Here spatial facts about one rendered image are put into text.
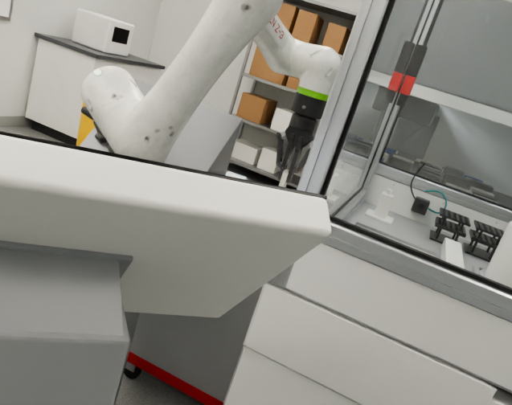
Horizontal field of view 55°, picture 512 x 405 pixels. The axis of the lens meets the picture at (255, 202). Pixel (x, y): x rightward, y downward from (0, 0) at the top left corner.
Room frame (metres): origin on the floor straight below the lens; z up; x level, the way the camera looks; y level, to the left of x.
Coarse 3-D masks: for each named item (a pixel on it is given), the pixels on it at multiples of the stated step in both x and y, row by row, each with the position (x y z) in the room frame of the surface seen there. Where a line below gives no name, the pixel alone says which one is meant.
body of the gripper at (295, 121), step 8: (296, 120) 1.41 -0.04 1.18; (304, 120) 1.41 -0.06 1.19; (312, 120) 1.42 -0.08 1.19; (288, 128) 1.44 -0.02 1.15; (296, 128) 1.41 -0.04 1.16; (304, 128) 1.41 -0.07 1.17; (312, 128) 1.42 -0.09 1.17; (288, 136) 1.44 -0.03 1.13; (296, 136) 1.44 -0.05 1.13; (304, 136) 1.43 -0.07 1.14; (312, 136) 1.44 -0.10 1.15; (296, 144) 1.43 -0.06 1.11; (304, 144) 1.43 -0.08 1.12
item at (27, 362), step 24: (0, 336) 0.38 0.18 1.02; (24, 336) 0.39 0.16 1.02; (48, 336) 0.40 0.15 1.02; (72, 336) 0.41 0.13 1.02; (96, 336) 0.42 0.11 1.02; (120, 336) 0.43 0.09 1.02; (0, 360) 0.38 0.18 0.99; (24, 360) 0.39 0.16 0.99; (48, 360) 0.40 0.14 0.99; (72, 360) 0.40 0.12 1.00; (96, 360) 0.41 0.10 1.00; (120, 360) 0.42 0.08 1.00; (0, 384) 0.38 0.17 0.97; (24, 384) 0.39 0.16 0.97; (48, 384) 0.40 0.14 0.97; (72, 384) 0.41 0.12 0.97; (96, 384) 0.42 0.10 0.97
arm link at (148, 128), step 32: (224, 0) 1.02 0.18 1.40; (256, 0) 1.01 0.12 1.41; (224, 32) 1.02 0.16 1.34; (256, 32) 1.06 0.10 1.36; (192, 64) 1.03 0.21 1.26; (224, 64) 1.06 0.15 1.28; (160, 96) 1.04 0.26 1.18; (192, 96) 1.05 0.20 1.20; (128, 128) 1.05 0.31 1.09; (160, 128) 1.04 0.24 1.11; (160, 160) 1.08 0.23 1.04
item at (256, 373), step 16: (256, 352) 0.83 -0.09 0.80; (240, 368) 0.84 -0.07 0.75; (256, 368) 0.83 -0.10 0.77; (272, 368) 0.82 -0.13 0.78; (288, 368) 0.82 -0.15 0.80; (240, 384) 0.84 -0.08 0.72; (256, 384) 0.83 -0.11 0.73; (272, 384) 0.82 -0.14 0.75; (288, 384) 0.81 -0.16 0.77; (304, 384) 0.80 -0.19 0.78; (320, 384) 0.80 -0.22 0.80; (224, 400) 0.85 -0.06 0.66; (240, 400) 0.83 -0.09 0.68; (256, 400) 0.82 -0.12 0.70; (272, 400) 0.82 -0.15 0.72; (288, 400) 0.81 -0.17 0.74; (304, 400) 0.80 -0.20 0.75; (320, 400) 0.79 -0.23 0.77; (336, 400) 0.79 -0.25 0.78; (352, 400) 0.78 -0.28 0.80
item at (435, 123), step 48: (432, 0) 0.83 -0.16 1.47; (480, 0) 0.81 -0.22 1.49; (384, 48) 0.84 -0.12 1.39; (432, 48) 0.82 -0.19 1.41; (480, 48) 0.80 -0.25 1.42; (384, 96) 0.83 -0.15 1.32; (432, 96) 0.81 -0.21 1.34; (480, 96) 0.79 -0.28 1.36; (384, 144) 0.82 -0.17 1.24; (432, 144) 0.80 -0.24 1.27; (480, 144) 0.79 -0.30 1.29; (336, 192) 0.84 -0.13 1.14; (384, 192) 0.82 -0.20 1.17; (432, 192) 0.80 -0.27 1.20; (480, 192) 0.78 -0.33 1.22; (432, 240) 0.79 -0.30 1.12; (480, 240) 0.77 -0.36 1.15
